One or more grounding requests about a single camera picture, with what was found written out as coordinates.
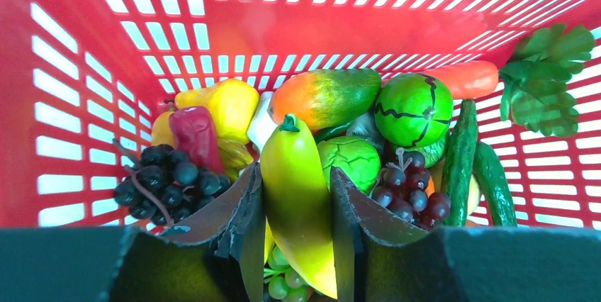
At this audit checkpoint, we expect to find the red plastic shopping basket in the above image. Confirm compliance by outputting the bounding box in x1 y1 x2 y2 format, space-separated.
1 0 600 228

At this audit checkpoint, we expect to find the yellow pear toy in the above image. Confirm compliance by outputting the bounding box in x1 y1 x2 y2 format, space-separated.
151 79 259 147

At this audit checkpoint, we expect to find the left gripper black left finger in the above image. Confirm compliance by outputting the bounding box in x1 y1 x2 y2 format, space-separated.
159 162 266 302

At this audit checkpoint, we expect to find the green grape bunch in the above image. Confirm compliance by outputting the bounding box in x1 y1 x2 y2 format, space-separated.
263 246 314 302

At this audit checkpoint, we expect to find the white mushroom toy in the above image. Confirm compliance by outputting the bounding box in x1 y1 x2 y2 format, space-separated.
247 91 278 154

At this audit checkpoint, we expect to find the orange carrot toy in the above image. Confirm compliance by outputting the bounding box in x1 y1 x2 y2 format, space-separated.
421 60 499 99

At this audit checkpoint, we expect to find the small dark grape bunch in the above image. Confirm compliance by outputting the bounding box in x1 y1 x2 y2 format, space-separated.
369 147 451 230

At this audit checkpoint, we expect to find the light green round vegetable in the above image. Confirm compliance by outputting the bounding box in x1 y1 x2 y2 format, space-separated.
317 135 381 196

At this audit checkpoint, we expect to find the yellow banana toy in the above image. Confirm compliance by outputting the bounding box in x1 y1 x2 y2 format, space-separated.
259 113 338 298

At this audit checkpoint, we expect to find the dark purple grape bunch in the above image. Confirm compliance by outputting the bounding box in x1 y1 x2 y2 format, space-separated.
112 139 234 226

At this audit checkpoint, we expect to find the dark red pepper toy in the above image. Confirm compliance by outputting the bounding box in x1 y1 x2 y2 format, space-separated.
169 106 224 174

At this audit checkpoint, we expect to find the green cucumber toy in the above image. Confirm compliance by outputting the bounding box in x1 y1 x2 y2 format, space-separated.
473 141 517 227
442 99 478 227

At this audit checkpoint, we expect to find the green bell pepper toy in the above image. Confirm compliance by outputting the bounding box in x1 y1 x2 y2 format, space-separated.
373 73 454 148

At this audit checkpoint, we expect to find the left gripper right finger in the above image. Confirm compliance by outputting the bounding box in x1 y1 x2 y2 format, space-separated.
330 167 444 301

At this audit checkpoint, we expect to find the green orange mango toy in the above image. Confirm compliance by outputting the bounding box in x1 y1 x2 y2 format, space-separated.
267 69 381 130

